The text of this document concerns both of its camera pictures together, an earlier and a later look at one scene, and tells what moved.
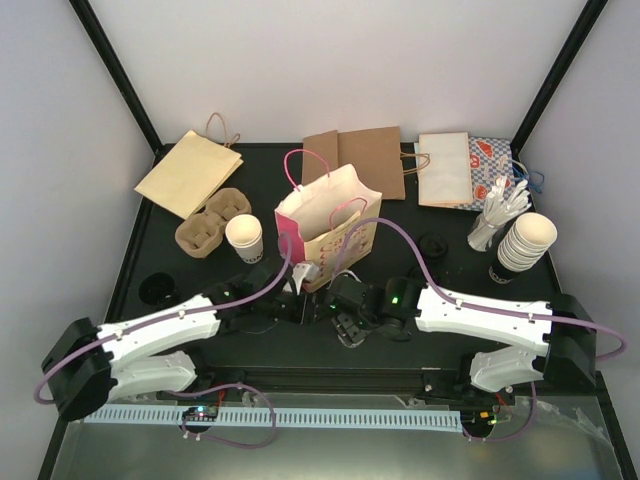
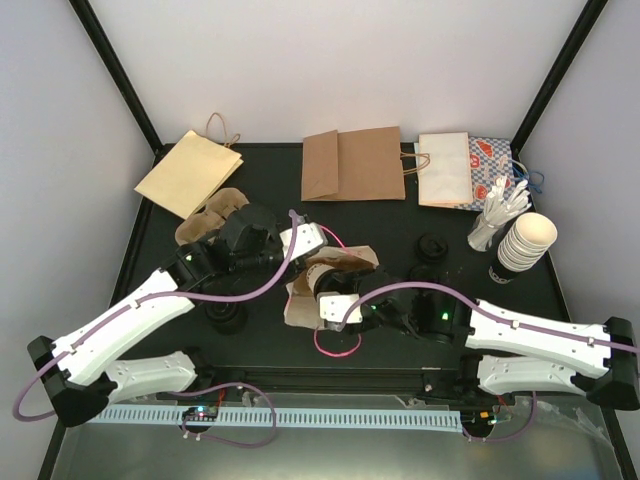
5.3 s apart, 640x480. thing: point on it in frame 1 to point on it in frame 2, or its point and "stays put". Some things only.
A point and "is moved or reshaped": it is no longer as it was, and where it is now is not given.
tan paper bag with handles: (193, 171) stays put
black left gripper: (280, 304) to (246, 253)
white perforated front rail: (304, 417) stays put
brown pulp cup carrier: (201, 234) stays put
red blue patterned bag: (490, 159) stays put
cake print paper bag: (330, 222) is moved or reshaped
